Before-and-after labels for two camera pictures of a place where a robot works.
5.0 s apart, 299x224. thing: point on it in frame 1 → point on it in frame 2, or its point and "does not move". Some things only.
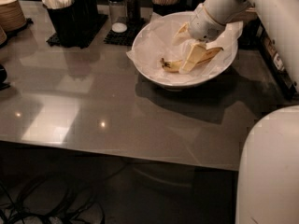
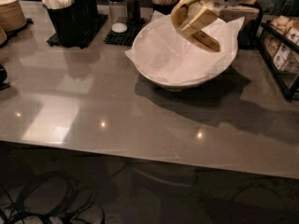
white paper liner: [155, 41] does not move
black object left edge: [3, 77] does not move
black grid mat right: [126, 37] does not move
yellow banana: [177, 65] → [179, 18]
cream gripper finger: [194, 53] → [205, 16]
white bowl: [178, 48] does not move
